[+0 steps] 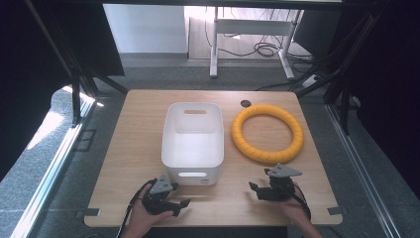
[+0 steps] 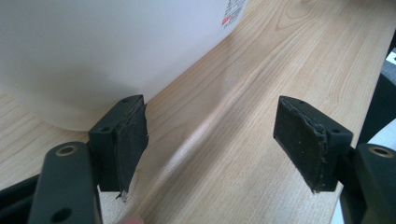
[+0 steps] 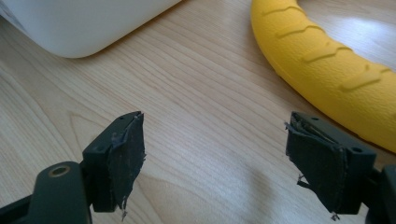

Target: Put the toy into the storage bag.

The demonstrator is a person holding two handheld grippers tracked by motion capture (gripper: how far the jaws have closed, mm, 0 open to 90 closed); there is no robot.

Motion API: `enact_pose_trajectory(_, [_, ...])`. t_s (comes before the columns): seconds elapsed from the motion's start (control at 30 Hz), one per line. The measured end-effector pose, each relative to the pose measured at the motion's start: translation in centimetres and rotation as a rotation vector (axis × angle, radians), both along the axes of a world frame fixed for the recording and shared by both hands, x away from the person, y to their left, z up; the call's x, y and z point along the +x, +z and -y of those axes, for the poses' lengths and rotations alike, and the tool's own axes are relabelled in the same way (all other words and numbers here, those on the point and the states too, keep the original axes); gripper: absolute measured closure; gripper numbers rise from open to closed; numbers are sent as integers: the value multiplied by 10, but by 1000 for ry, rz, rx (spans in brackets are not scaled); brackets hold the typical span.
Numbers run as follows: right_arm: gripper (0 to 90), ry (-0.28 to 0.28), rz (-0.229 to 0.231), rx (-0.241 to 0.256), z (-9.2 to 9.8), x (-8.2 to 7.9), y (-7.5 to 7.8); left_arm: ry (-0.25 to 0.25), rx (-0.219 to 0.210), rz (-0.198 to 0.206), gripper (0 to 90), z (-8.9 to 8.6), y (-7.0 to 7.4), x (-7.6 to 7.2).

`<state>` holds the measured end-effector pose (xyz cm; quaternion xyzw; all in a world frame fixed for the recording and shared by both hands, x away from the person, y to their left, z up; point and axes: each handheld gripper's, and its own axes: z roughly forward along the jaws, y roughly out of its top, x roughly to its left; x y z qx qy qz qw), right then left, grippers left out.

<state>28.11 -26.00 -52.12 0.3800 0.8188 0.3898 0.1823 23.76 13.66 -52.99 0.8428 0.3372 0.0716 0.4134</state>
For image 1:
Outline white power strip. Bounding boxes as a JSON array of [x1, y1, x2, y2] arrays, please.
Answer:
[[301, 74, 322, 89]]

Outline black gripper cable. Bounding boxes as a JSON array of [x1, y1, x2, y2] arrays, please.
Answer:
[[291, 183, 313, 222], [115, 178, 158, 238]]

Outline person's left hand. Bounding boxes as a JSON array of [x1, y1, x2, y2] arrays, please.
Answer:
[[126, 197, 175, 236]]

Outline person's right hand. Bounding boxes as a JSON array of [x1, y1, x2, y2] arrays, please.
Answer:
[[279, 181, 313, 229]]

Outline black curtain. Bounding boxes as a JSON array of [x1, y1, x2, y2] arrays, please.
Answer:
[[325, 0, 420, 200], [0, 0, 126, 182]]

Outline white desk frame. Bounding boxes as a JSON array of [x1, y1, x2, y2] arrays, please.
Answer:
[[209, 6, 302, 81]]

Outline white plastic storage bin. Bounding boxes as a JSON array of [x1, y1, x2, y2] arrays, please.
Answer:
[[160, 101, 226, 186]]

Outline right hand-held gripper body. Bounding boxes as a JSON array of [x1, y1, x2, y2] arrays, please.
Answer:
[[257, 163, 303, 203]]

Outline black floor cables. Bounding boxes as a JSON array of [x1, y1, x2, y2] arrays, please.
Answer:
[[203, 7, 315, 92]]

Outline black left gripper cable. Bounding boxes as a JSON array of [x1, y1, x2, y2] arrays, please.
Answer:
[[115, 178, 158, 238]]

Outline yellow ribbed ring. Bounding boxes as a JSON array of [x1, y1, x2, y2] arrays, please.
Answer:
[[230, 104, 305, 166]]

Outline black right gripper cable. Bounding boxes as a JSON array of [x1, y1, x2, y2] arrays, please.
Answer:
[[291, 183, 313, 222]]

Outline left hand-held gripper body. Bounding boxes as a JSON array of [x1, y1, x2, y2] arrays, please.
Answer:
[[142, 174, 179, 216]]

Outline silver metal rail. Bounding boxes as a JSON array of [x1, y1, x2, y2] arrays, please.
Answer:
[[324, 103, 402, 238], [9, 98, 97, 238]]

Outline black metal stand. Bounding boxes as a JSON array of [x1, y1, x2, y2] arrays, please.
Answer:
[[290, 9, 384, 136], [23, 0, 130, 128]]

